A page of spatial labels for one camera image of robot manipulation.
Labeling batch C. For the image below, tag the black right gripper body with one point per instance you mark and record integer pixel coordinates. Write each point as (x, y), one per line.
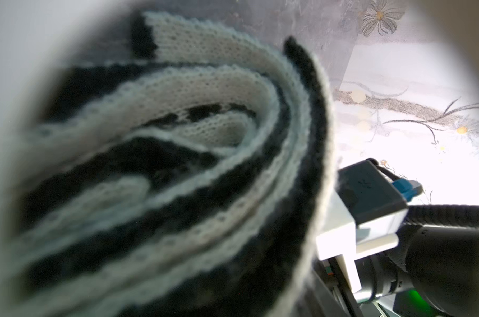
(329, 293)

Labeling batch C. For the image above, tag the black white houndstooth scarf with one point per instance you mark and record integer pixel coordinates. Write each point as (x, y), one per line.
(190, 180)

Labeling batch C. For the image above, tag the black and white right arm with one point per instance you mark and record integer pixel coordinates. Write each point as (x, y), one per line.
(434, 272)

